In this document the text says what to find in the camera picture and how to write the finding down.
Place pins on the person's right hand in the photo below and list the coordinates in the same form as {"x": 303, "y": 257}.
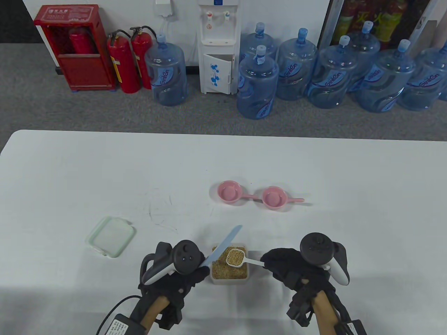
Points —
{"x": 283, "y": 265}

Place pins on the person's left hand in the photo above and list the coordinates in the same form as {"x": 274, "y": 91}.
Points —
{"x": 181, "y": 282}

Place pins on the white plastic coffee spoon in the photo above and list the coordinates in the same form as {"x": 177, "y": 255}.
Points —
{"x": 253, "y": 261}

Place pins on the white sesame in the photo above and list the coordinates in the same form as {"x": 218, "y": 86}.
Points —
{"x": 223, "y": 272}

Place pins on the clear plastic sesame container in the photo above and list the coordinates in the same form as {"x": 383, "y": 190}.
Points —
{"x": 228, "y": 282}

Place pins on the small white sesame portion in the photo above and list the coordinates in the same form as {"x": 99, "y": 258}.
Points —
{"x": 235, "y": 257}

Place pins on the light blue plastic knife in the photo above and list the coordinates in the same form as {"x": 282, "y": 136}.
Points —
{"x": 223, "y": 246}

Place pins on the clear green-rimmed container lid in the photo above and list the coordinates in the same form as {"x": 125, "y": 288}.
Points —
{"x": 110, "y": 237}

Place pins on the person's left forearm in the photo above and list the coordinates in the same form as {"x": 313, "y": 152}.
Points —
{"x": 153, "y": 314}

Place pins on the person's right forearm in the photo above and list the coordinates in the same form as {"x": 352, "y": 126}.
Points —
{"x": 323, "y": 314}

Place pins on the black grey hand controller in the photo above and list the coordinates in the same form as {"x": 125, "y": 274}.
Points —
{"x": 316, "y": 247}
{"x": 187, "y": 256}

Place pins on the black labelled wrist box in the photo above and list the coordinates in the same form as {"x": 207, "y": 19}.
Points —
{"x": 352, "y": 329}
{"x": 122, "y": 328}

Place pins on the row of blue water jugs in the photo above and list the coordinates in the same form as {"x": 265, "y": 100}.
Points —
{"x": 258, "y": 87}

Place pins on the large blue water bottle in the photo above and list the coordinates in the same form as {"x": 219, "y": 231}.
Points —
{"x": 166, "y": 76}

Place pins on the red fire extinguisher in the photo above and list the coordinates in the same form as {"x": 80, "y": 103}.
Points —
{"x": 139, "y": 52}
{"x": 122, "y": 66}

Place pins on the white water dispenser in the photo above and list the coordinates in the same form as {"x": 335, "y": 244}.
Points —
{"x": 216, "y": 42}

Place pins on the red fire extinguisher cabinet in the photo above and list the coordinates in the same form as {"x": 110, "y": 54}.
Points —
{"x": 83, "y": 69}

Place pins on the red extinguisher inside cabinet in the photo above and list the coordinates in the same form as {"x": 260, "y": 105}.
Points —
{"x": 80, "y": 42}

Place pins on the grey leaning panel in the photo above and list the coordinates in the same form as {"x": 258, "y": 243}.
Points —
{"x": 427, "y": 31}

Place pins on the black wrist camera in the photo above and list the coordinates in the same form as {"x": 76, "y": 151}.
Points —
{"x": 300, "y": 310}
{"x": 173, "y": 317}

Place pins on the white wall box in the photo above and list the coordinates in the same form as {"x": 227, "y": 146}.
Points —
{"x": 164, "y": 7}

